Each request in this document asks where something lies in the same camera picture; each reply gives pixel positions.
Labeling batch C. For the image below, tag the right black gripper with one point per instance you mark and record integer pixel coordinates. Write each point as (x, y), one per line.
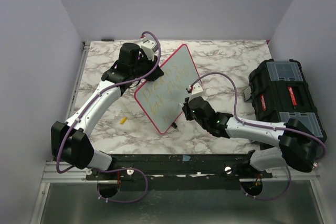
(186, 109)

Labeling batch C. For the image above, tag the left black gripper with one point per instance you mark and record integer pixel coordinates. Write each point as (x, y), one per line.
(159, 73)

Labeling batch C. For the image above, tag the pink framed whiteboard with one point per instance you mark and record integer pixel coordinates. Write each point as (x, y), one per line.
(160, 99)

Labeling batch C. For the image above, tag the yellow marker cap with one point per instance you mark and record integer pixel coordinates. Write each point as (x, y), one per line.
(123, 120)

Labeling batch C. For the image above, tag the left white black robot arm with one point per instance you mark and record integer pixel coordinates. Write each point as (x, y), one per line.
(70, 140)

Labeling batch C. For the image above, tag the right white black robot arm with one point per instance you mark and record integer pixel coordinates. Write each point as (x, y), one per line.
(291, 143)

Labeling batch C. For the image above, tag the black plastic toolbox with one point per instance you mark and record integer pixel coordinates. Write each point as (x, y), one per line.
(278, 92)

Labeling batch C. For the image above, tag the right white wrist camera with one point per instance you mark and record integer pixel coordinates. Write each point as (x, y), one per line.
(195, 91)

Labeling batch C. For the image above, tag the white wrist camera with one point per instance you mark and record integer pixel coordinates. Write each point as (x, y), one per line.
(149, 48)
(195, 91)

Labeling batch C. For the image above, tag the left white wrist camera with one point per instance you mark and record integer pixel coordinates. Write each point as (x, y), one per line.
(149, 48)

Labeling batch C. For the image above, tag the black base frame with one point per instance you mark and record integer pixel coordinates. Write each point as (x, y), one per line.
(175, 172)

